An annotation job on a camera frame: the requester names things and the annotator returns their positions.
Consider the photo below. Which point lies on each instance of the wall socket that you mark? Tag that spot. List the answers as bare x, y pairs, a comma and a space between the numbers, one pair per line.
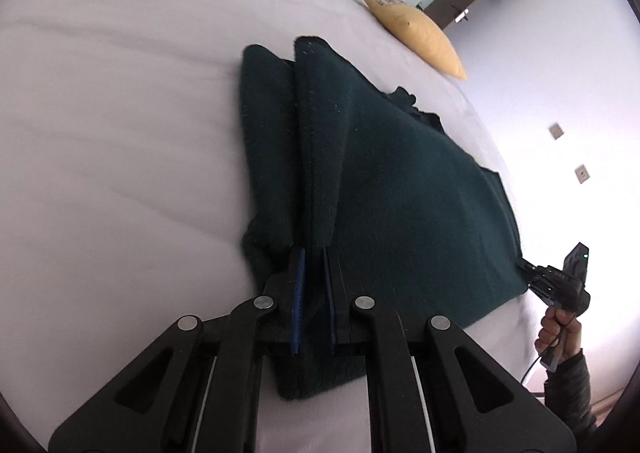
581, 174
555, 130

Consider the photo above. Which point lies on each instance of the yellow pillow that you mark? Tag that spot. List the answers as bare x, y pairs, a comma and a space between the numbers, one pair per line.
420, 30

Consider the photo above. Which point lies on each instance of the person's right forearm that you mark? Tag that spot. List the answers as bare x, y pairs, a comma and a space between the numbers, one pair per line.
572, 398

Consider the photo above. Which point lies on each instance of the dark green sweater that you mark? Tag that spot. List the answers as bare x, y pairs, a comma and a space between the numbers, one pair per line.
400, 193

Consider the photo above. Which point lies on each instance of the bed with white sheet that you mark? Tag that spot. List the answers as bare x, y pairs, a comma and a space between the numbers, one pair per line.
125, 133

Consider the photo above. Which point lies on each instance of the person's right hand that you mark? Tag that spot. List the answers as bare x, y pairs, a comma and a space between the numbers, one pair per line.
552, 330

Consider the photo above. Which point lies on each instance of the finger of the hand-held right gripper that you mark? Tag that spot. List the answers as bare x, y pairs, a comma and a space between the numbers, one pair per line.
532, 267
540, 292

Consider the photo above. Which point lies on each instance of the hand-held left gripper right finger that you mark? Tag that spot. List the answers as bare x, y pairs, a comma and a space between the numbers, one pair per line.
330, 303

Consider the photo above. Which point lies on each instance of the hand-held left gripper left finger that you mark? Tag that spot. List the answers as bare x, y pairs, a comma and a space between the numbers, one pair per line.
298, 293

